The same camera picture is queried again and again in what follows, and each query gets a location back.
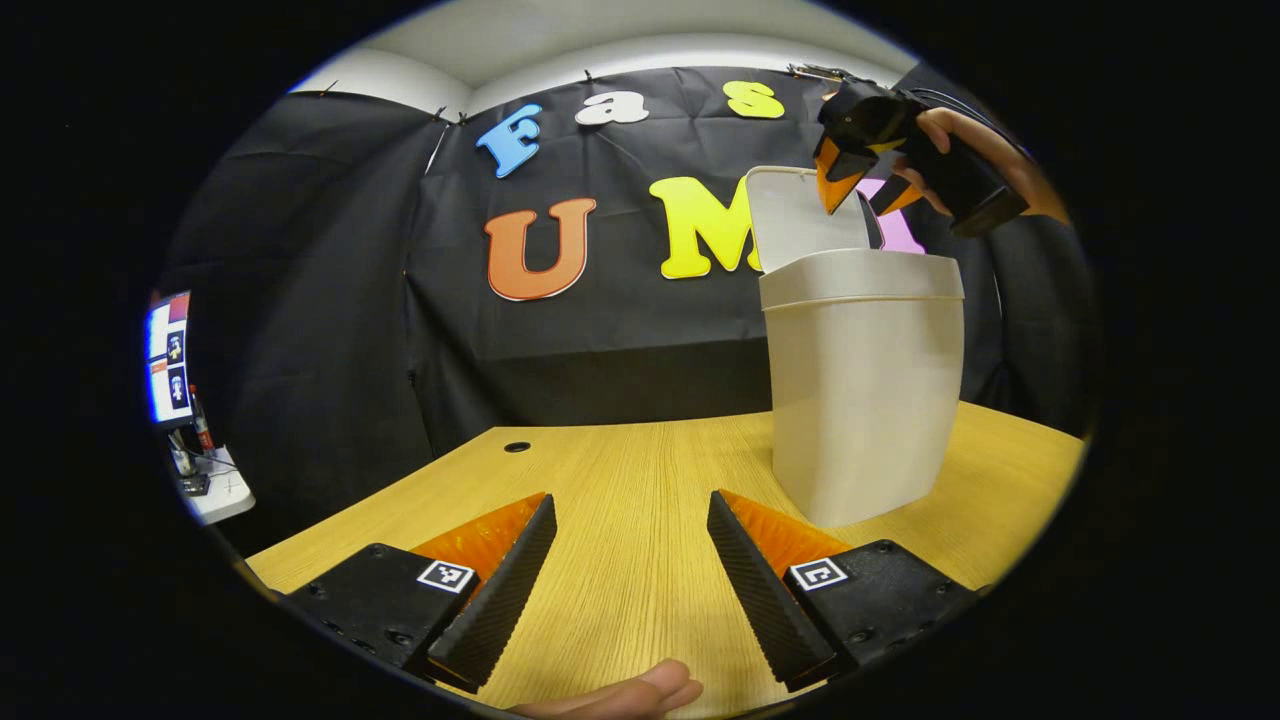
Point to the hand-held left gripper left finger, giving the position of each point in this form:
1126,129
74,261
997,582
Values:
500,600

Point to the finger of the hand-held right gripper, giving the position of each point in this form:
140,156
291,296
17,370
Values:
832,185
893,195

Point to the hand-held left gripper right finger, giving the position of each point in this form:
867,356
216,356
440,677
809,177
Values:
755,600

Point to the white desktop garbage bin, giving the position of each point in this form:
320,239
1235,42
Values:
860,400

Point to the wooden desktop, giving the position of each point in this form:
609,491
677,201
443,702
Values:
620,480

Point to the black backdrop cloth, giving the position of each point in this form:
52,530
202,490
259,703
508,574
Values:
600,340

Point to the red bottle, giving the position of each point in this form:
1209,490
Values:
203,425

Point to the computer monitor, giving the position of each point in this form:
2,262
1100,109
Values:
168,360

